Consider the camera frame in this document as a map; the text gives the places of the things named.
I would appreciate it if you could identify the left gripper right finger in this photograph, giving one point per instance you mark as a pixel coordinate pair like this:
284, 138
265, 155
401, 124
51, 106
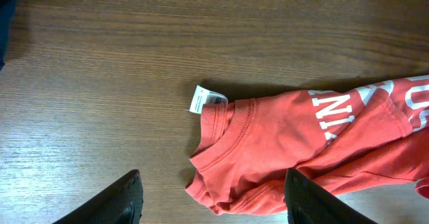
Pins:
309, 203

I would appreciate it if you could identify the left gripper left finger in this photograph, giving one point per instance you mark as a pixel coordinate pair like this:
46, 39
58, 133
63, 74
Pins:
119, 203

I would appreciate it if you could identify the orange t-shirt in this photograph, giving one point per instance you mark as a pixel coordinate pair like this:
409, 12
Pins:
345, 142

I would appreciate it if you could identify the black folded clothes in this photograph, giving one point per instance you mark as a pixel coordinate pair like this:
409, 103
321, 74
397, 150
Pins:
7, 12

